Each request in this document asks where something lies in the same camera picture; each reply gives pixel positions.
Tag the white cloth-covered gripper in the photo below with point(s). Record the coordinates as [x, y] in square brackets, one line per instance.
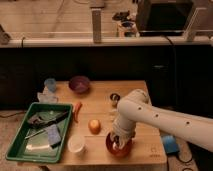
[123, 130]

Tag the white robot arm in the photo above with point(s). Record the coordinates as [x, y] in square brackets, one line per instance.
[134, 108]

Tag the red bowl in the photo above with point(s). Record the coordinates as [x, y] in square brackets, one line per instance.
[114, 149]

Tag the purple bowl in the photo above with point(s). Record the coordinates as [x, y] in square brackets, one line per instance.
[79, 84]

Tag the white cup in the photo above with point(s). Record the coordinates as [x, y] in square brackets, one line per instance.
[76, 144]

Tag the wooden board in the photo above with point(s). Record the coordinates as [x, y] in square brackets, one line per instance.
[147, 146]

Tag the small metal cup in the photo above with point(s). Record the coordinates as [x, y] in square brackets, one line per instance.
[114, 97]

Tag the blue box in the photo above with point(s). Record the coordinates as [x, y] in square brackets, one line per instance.
[170, 144]

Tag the red chili pepper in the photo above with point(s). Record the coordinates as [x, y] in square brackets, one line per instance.
[76, 111]

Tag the blue sponge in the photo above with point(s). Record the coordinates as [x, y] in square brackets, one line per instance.
[53, 135]

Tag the green plastic tray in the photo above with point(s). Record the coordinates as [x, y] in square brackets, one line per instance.
[41, 135]

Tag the black spatula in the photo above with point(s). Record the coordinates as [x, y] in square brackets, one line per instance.
[36, 121]

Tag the clear plastic bag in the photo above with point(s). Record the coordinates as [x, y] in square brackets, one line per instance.
[47, 98]

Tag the metal utensil in tray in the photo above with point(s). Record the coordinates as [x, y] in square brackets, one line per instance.
[34, 134]

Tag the blue plastic cup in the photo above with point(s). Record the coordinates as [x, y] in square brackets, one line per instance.
[50, 83]

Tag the black monitor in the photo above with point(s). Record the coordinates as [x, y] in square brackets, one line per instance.
[163, 17]

